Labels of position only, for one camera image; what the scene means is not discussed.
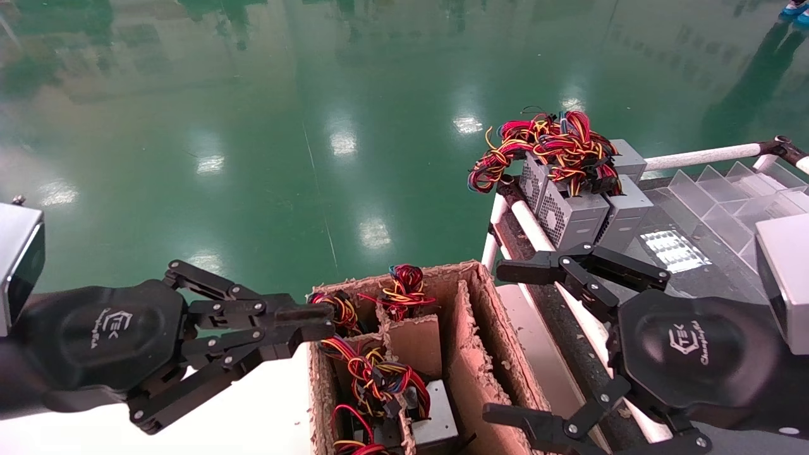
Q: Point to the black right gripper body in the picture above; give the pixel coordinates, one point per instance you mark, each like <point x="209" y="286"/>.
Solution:
<point x="695" y="354"/>

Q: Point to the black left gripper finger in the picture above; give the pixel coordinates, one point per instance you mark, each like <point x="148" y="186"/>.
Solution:
<point x="278" y="344"/>
<point x="297" y="315"/>

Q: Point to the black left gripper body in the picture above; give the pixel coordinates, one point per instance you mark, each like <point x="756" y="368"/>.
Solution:
<point x="101" y="341"/>

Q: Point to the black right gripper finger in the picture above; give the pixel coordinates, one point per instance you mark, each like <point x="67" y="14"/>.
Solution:
<point x="569" y="433"/>
<point x="581" y="268"/>

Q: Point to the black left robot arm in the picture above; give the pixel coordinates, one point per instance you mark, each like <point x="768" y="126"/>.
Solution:
<point x="6" y="379"/>

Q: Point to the black pipe joint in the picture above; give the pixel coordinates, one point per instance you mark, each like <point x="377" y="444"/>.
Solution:
<point x="509" y="189"/>
<point x="784" y="148"/>

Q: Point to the brown cardboard box with cells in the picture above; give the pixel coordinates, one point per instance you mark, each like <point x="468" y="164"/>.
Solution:
<point x="490" y="328"/>

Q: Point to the short cardboard divider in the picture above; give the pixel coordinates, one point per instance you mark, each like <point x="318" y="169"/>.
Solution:
<point x="414" y="344"/>

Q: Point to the clear acrylic divider tray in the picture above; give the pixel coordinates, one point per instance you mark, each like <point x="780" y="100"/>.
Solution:
<point x="714" y="189"/>

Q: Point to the person in black clothes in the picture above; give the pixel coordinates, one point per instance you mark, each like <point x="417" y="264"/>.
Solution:
<point x="797" y="9"/>

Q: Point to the white frame pipe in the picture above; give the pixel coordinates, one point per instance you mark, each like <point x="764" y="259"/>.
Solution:
<point x="695" y="156"/>
<point x="490" y="253"/>
<point x="537" y="230"/>
<point x="804" y="164"/>

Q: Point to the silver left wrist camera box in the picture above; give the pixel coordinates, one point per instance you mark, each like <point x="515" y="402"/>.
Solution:
<point x="19" y="265"/>

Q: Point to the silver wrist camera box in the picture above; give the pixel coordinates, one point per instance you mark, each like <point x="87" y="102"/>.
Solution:
<point x="19" y="265"/>
<point x="787" y="284"/>

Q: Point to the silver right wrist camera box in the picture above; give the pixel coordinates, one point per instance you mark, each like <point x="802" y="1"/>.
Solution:
<point x="787" y="284"/>

